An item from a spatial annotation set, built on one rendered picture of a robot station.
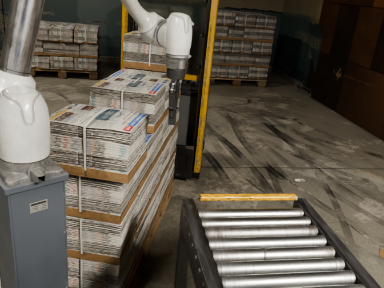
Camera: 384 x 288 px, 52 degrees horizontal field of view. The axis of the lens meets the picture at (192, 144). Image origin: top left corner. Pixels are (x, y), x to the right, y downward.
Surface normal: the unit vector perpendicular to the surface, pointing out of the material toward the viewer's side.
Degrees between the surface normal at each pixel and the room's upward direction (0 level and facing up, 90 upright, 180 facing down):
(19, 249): 90
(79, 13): 90
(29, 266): 90
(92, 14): 90
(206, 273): 0
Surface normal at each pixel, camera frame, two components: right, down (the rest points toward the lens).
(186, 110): -0.15, 0.35
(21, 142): 0.29, 0.38
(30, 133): 0.57, 0.29
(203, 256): 0.09, -0.93
